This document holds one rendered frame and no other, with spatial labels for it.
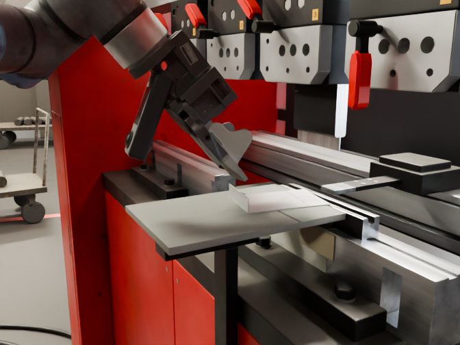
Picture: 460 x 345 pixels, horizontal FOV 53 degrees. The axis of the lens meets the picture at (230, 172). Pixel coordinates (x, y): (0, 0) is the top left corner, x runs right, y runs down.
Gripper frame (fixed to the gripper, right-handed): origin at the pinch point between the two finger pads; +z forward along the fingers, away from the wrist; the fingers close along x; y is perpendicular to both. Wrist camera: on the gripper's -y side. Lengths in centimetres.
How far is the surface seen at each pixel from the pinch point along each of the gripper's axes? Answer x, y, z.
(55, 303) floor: 168, -97, 57
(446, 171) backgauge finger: -0.5, 28.5, 27.2
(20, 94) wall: 751, -104, -38
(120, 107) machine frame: 83, -5, -6
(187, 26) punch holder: 39.4, 17.3, -15.5
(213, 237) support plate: -12.1, -7.8, -0.3
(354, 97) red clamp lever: -16.9, 14.5, -3.4
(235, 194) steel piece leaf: 0.5, -1.5, 3.3
